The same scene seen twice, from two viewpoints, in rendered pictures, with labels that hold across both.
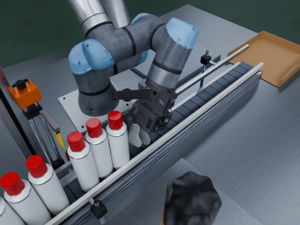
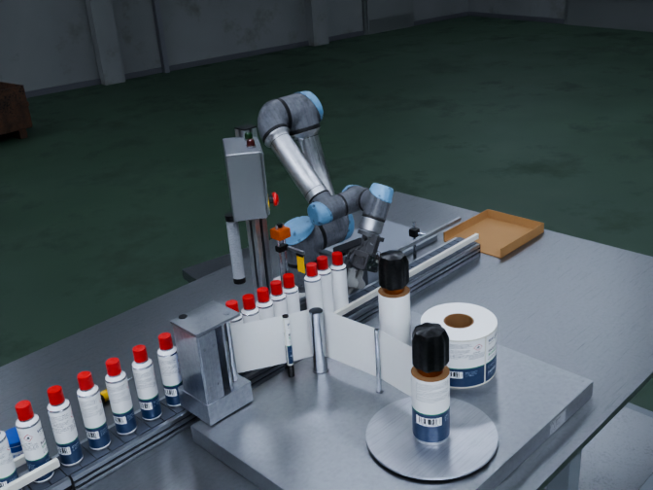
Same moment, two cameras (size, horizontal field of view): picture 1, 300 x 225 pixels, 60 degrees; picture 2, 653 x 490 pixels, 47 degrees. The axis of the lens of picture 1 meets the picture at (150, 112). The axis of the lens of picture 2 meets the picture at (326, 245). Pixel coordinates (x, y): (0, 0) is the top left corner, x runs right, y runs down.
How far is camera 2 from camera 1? 1.76 m
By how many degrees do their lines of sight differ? 22
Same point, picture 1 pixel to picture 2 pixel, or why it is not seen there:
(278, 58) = (505, 234)
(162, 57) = (368, 210)
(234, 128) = (449, 291)
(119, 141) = (341, 276)
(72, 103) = not seen: hidden behind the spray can
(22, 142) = (265, 281)
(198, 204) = (395, 257)
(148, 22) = (356, 189)
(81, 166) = (315, 291)
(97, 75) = (309, 245)
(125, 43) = (340, 203)
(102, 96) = not seen: hidden behind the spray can
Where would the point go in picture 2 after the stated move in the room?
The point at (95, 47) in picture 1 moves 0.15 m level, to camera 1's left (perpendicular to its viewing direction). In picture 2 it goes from (320, 206) to (271, 210)
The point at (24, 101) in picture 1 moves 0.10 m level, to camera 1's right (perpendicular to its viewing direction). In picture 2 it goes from (282, 235) to (316, 232)
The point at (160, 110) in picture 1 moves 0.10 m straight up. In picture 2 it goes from (371, 251) to (369, 221)
